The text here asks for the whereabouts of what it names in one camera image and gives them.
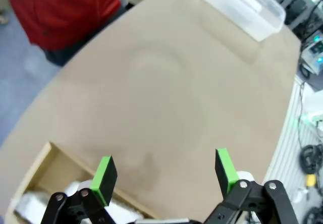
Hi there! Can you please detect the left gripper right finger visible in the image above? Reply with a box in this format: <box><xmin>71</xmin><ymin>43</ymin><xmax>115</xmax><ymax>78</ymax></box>
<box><xmin>204</xmin><ymin>148</ymin><xmax>300</xmax><ymax>224</ymax></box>

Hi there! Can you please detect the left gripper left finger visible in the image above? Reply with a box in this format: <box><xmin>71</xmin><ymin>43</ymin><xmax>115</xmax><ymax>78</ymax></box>
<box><xmin>41</xmin><ymin>155</ymin><xmax>119</xmax><ymax>224</ymax></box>

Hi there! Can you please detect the rounded bubble-wrapped clock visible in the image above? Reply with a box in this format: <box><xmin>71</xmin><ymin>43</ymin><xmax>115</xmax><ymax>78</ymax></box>
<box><xmin>65</xmin><ymin>180</ymin><xmax>143</xmax><ymax>221</ymax></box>

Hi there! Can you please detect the open cardboard box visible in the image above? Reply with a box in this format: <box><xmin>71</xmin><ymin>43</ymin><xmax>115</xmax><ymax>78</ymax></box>
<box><xmin>5</xmin><ymin>141</ymin><xmax>162</xmax><ymax>224</ymax></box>

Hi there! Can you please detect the grey controller box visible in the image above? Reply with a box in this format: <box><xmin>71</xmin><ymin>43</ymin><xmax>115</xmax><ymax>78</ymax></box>
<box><xmin>301</xmin><ymin>32</ymin><xmax>323</xmax><ymax>75</ymax></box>

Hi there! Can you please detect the clear plastic container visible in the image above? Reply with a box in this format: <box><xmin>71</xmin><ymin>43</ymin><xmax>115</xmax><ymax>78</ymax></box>
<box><xmin>198</xmin><ymin>0</ymin><xmax>286</xmax><ymax>42</ymax></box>

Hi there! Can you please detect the person in red jacket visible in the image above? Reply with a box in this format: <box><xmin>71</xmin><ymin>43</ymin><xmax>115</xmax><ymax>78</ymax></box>
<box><xmin>6</xmin><ymin>0</ymin><xmax>122</xmax><ymax>67</ymax></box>

